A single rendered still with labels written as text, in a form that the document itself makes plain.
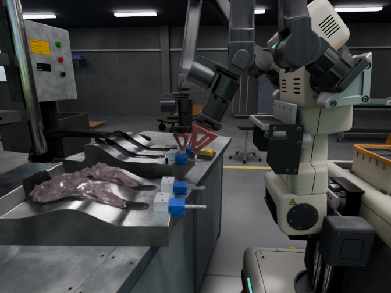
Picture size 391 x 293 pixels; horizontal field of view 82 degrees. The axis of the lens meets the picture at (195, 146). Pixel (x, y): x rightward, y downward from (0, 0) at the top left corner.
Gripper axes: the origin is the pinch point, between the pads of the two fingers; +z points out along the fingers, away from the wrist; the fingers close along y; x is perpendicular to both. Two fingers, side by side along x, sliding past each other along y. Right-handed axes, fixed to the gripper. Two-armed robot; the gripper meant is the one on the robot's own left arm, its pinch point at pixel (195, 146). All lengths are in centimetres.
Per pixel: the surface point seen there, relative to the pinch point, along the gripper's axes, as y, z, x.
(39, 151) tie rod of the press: -42, 48, -64
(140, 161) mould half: -17.5, 19.1, -14.2
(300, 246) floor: -85, 57, 109
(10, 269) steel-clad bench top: 24.1, 33.4, -23.7
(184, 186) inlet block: -1.2, 12.8, 2.7
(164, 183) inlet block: -0.5, 14.3, -2.9
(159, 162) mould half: -16.1, 15.6, -7.9
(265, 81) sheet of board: -795, -117, 176
